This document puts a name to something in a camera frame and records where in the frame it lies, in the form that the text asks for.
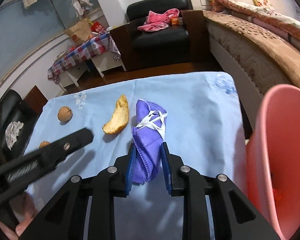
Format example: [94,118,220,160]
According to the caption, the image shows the purple face mask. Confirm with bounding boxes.
[132,99,168,184]

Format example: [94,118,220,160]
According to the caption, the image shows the yellow fruit peel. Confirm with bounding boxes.
[102,94,129,134]

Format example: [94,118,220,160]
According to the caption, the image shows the pink plastic trash bucket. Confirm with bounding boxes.
[247,84,300,239]

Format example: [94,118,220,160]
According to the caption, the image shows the person left hand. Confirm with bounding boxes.
[0,192,38,239]

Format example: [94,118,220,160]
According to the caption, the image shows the brown round fruit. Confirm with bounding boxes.
[39,141,50,148]
[57,106,73,122]

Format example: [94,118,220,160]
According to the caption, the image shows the white cloth on sofa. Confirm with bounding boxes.
[5,121,24,150]

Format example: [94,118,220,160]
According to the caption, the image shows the dark wooden side cabinet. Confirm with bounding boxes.
[24,86,48,115]

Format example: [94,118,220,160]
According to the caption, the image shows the black leather sofa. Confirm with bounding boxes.
[0,89,38,162]

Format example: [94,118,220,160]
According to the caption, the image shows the black leather armchair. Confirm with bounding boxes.
[110,0,210,72]

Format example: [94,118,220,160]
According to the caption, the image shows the checkered cloth side table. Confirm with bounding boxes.
[47,33,126,84]

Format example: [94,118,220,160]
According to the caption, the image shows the brown paper shopping bag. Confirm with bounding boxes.
[65,18,92,46]

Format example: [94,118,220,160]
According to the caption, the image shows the pink clothing on armchair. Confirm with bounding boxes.
[137,8,180,32]

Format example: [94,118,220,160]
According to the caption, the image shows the orange box on armchair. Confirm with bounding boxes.
[171,17,184,25]

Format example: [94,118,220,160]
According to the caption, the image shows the bed with brown blanket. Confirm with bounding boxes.
[203,11,300,126]

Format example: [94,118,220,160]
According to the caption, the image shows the red gift bag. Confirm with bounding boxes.
[91,21,106,34]

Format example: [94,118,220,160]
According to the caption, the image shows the hanging clothes on rack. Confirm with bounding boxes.
[71,0,93,18]

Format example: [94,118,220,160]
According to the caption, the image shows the yellow floral pillow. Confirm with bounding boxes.
[253,0,273,7]

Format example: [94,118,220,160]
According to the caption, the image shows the orange polka dot quilt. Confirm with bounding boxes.
[217,0,300,42]

